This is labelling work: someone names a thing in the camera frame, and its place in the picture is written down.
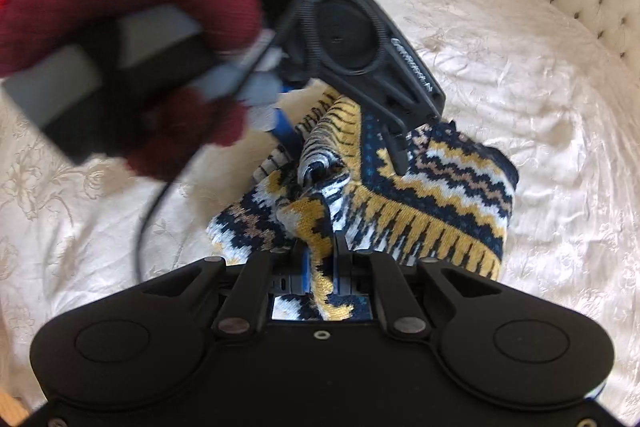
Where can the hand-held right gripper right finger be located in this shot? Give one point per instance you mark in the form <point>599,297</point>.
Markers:
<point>342,277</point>

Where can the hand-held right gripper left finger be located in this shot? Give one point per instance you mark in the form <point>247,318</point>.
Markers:
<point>299,269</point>

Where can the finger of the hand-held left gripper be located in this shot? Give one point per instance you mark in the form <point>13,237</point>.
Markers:
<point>285,127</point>
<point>400,152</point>

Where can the patterned knit sweater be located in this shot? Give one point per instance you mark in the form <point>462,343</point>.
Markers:
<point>425,207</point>

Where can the white bed with bedspread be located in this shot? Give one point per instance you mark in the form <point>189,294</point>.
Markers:
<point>550,132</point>

